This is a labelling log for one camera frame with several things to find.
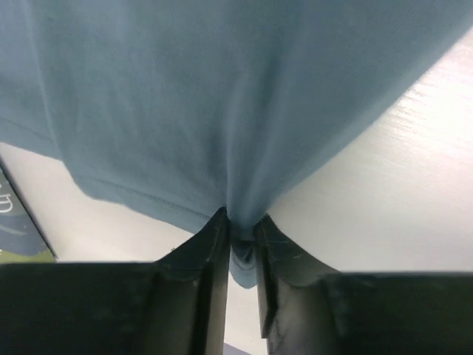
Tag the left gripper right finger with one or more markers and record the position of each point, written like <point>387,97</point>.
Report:
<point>306,307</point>

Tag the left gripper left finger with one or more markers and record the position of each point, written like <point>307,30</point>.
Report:
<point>175,305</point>

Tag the grey-blue t shirt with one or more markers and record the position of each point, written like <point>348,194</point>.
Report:
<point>176,109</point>

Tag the folded printed blue t shirt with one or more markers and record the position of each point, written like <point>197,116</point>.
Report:
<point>21,238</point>

